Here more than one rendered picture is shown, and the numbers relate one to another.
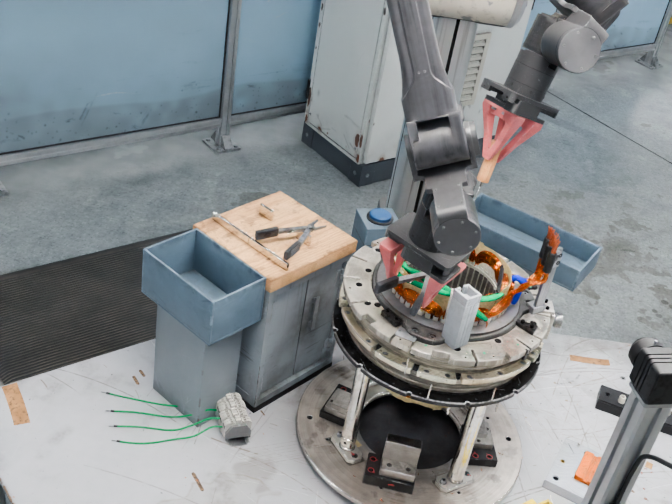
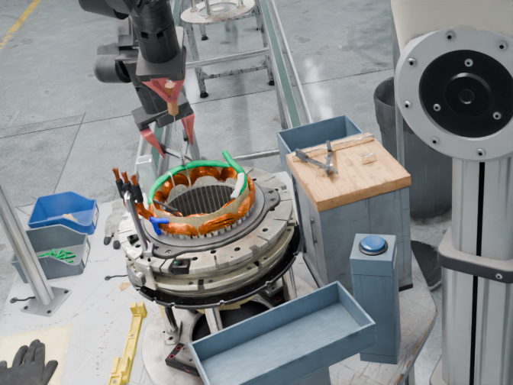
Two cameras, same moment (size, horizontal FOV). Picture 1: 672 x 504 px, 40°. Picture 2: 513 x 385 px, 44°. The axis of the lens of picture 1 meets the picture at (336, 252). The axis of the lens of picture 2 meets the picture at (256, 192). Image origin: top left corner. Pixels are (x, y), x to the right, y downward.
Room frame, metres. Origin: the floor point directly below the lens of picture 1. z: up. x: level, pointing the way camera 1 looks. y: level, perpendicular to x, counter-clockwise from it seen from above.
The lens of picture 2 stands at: (1.88, -0.80, 1.72)
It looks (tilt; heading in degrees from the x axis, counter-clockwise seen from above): 32 degrees down; 134
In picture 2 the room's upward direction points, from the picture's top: 11 degrees counter-clockwise
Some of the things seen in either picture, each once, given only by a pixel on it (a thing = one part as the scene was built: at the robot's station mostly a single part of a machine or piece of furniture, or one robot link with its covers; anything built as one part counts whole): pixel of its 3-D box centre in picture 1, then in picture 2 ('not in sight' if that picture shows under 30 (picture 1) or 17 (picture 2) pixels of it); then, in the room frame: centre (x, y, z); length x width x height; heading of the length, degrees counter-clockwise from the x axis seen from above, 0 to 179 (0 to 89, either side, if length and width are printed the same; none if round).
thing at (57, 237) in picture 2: not in sight; (53, 252); (0.58, -0.21, 0.82); 0.16 x 0.14 x 0.07; 41
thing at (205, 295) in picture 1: (198, 333); (325, 186); (1.15, 0.20, 0.92); 0.17 x 0.11 x 0.28; 52
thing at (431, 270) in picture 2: not in sight; (405, 266); (0.94, 0.97, 0.01); 0.34 x 0.34 x 0.02
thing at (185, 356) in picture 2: (478, 432); (191, 353); (1.14, -0.29, 0.83); 0.05 x 0.04 x 0.02; 8
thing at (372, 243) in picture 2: (380, 215); (372, 243); (1.43, -0.07, 1.04); 0.04 x 0.04 x 0.01
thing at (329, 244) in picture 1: (275, 238); (345, 169); (1.28, 0.10, 1.05); 0.20 x 0.19 x 0.02; 142
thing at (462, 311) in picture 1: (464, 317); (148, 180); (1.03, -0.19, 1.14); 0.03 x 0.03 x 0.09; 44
